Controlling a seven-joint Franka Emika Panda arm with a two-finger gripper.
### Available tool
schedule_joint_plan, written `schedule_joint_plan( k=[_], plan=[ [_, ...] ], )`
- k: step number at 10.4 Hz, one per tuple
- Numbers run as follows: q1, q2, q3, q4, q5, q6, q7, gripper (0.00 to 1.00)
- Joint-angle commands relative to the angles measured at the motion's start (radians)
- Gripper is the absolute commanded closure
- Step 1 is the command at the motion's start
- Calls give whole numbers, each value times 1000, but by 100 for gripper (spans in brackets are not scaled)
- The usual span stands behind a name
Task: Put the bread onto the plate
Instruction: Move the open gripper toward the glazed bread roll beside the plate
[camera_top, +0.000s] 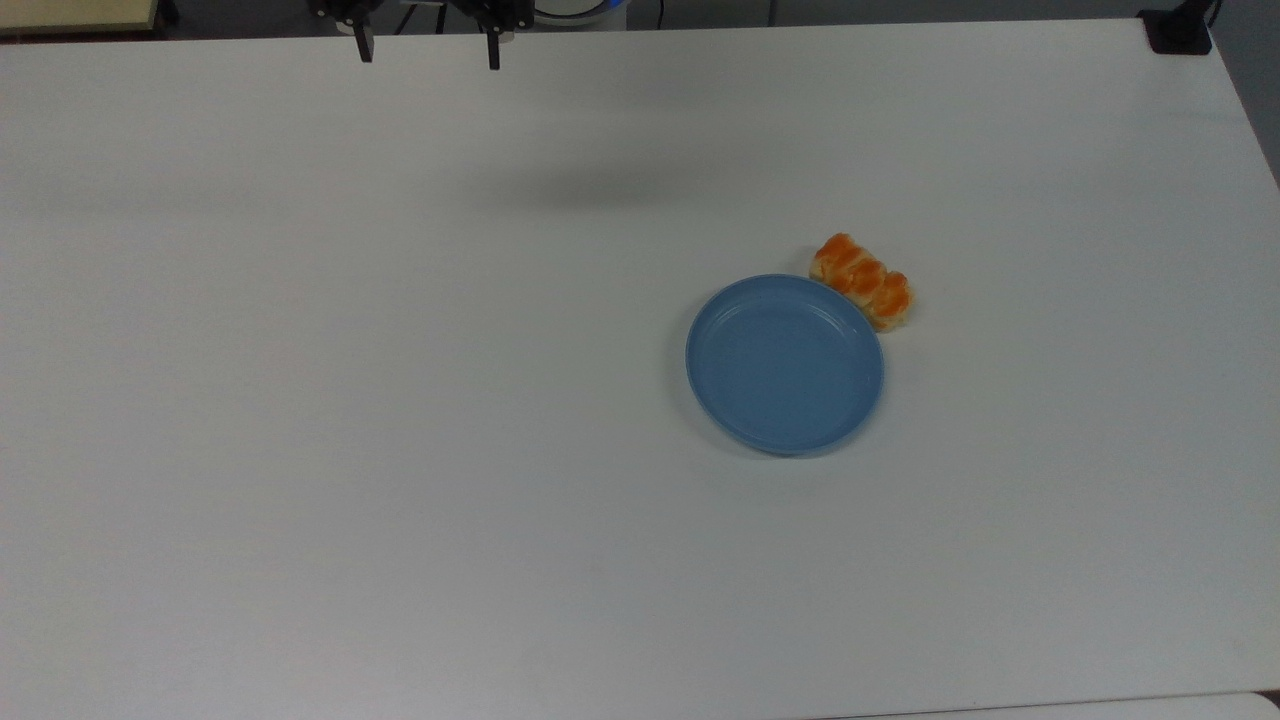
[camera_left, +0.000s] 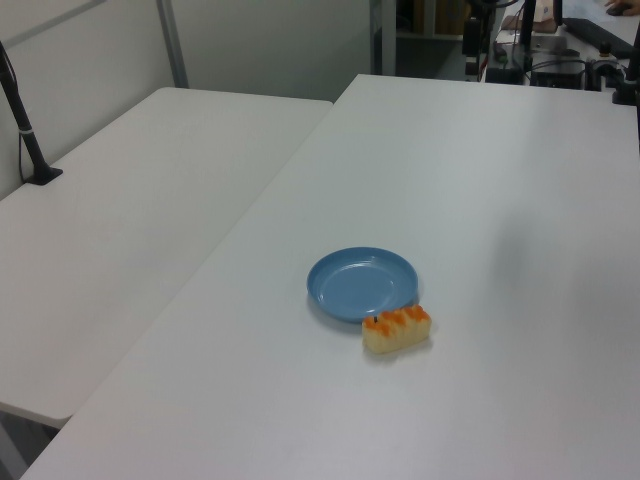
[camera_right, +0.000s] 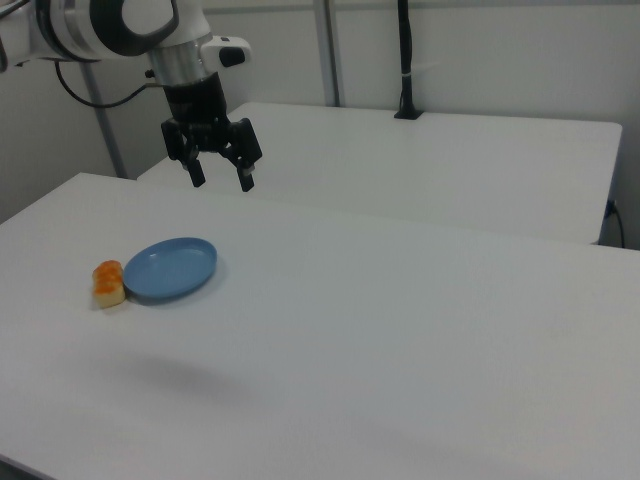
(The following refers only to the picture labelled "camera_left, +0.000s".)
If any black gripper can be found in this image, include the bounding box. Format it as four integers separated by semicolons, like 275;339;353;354
461;16;484;82

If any blue round plate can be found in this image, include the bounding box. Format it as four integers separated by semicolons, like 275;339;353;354
306;245;420;323

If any bread with orange topping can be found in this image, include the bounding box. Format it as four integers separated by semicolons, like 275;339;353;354
361;304;433;356

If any person's hand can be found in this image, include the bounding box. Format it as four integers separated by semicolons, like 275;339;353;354
603;0;640;17

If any small black box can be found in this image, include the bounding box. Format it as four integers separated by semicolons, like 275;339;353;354
485;66;524;85

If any grey shelf cabinet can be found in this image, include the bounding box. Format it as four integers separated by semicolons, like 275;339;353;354
394;0;468;79

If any black monitor stand pole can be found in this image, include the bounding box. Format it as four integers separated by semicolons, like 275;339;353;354
518;0;537;53

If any black electronics box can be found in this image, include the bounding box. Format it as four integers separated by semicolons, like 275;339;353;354
529;58;587;90

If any black pole with clamp base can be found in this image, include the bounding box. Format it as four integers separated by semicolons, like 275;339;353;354
0;40;65;187

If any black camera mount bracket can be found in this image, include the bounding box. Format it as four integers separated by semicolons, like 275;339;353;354
585;41;627;92

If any black table clamp mount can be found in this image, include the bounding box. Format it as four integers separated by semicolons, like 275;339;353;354
611;43;640;107

